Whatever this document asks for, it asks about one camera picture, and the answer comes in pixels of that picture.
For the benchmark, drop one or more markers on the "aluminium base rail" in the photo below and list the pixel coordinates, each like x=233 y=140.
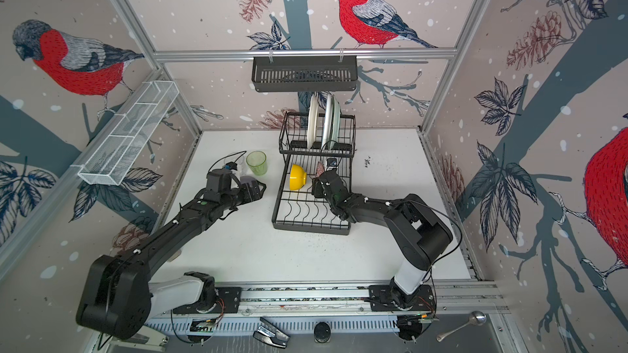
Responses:
x=351 y=307

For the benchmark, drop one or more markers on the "pale green plate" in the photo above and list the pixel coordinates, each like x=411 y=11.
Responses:
x=336 y=122

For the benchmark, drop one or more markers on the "red patterned bowl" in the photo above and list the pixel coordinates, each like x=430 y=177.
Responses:
x=320 y=169

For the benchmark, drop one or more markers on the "clear glass tumbler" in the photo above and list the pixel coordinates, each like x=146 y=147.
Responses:
x=236 y=167

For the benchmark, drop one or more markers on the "white wire mesh shelf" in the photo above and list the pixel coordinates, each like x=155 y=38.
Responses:
x=112 y=160

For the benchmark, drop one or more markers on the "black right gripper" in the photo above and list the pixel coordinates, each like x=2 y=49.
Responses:
x=318 y=186

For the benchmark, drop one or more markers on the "black hanging wall basket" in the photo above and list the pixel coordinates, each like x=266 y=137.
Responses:
x=305 y=74

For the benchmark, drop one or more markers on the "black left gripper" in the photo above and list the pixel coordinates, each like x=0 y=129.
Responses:
x=250 y=196

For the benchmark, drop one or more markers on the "green glass tumbler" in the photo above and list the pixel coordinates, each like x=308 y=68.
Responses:
x=257 y=162

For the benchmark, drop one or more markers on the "white plate blue rim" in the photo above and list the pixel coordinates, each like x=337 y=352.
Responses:
x=328 y=119

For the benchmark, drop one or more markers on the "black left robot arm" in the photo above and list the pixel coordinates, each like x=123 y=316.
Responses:
x=119 y=296

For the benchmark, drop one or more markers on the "black two-tier dish rack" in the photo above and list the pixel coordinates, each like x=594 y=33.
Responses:
x=300 y=210

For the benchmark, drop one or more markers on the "yellow bowl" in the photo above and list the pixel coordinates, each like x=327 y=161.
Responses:
x=297 y=178

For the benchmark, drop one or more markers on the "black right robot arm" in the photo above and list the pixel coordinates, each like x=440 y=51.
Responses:
x=420 y=234

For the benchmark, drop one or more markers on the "cream white plate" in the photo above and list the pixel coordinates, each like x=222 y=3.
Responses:
x=312 y=121

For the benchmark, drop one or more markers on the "metal spoon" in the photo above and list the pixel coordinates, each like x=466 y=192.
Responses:
x=476 y=318

